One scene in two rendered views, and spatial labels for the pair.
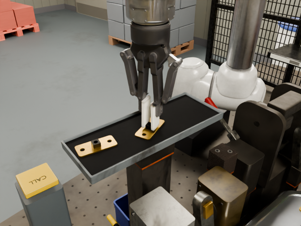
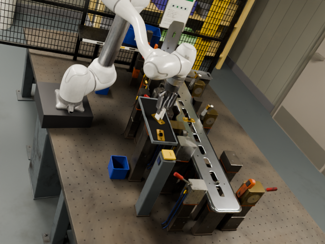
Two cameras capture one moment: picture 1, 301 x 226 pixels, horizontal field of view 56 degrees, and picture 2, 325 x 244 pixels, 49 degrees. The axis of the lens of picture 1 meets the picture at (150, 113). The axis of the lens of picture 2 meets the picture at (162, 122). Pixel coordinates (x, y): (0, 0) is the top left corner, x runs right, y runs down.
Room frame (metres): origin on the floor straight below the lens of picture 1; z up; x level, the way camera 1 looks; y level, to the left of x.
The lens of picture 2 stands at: (0.25, 1.55, 2.27)
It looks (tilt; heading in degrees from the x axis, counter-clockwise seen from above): 35 degrees down; 279
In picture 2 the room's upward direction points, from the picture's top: 24 degrees clockwise
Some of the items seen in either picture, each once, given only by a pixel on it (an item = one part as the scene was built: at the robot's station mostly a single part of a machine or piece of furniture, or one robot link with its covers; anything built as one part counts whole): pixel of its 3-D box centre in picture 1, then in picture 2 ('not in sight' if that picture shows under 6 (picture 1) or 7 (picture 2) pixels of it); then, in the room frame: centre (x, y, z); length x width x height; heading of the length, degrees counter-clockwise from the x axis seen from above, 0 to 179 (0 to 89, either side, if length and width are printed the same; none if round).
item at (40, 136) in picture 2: not in sight; (57, 152); (1.16, -0.18, 0.33); 0.31 x 0.31 x 0.66; 47
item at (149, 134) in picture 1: (150, 126); (158, 118); (0.53, 0.00, 1.17); 0.08 x 0.04 x 0.01; 153
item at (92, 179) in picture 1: (148, 128); (156, 119); (0.54, 0.00, 1.16); 0.37 x 0.14 x 0.02; 128
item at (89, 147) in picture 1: (96, 144); (160, 134); (0.47, 0.11, 1.17); 0.08 x 0.04 x 0.01; 119
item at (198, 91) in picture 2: not in sight; (192, 100); (0.49, -0.84, 0.87); 0.12 x 0.07 x 0.35; 38
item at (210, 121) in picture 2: not in sight; (203, 130); (0.30, -0.55, 0.87); 0.12 x 0.07 x 0.35; 38
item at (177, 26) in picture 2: not in sight; (170, 41); (0.85, -0.97, 1.17); 0.12 x 0.01 x 0.34; 38
